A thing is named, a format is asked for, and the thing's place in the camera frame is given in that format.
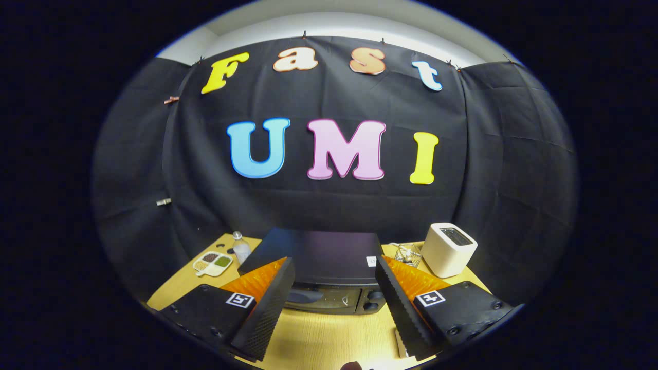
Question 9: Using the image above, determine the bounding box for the divided cream condiment dish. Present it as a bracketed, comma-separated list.
[193, 251, 233, 277]

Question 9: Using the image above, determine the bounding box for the clear glass shaker bottle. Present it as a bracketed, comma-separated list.
[231, 231, 252, 264]

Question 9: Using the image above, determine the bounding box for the black backdrop cloth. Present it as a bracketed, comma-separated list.
[93, 36, 579, 304]

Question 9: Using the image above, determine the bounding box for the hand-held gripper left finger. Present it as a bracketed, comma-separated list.
[159, 257, 296, 362]

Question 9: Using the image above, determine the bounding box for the black toaster oven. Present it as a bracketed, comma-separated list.
[237, 228, 387, 315]

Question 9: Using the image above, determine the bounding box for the white bread toaster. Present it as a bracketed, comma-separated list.
[421, 223, 478, 279]

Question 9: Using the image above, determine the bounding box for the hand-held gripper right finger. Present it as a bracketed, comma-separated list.
[375, 255, 515, 360]

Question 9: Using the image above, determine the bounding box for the gold wire basket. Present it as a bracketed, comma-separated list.
[393, 243, 423, 268]

